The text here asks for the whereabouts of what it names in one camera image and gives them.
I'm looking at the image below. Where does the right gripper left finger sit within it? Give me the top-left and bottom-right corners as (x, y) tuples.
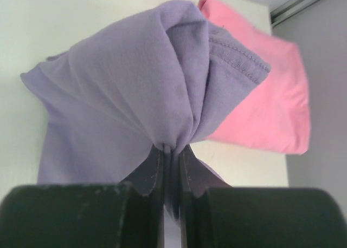
(1, 148), (165, 247)

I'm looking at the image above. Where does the right aluminium frame post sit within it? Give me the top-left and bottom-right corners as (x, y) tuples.
(270, 0), (322, 28)

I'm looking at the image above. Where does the purple t shirt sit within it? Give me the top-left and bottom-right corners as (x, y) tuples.
(21, 1), (270, 184)

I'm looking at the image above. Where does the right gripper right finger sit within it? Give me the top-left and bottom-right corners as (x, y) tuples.
(178, 146), (346, 247)

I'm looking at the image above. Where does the pink folded t shirt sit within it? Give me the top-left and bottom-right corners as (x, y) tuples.
(198, 0), (311, 155)

